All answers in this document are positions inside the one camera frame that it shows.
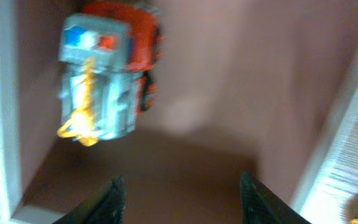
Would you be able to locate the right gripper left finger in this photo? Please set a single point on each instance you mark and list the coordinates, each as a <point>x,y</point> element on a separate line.
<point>106,206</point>

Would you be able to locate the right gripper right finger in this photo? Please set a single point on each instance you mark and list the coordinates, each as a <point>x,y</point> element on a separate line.
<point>261,206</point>

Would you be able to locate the grey red toy truck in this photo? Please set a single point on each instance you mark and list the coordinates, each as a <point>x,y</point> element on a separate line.
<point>109,49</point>

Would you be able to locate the white cardboard box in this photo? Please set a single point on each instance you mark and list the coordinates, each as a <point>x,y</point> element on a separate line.
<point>242,86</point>

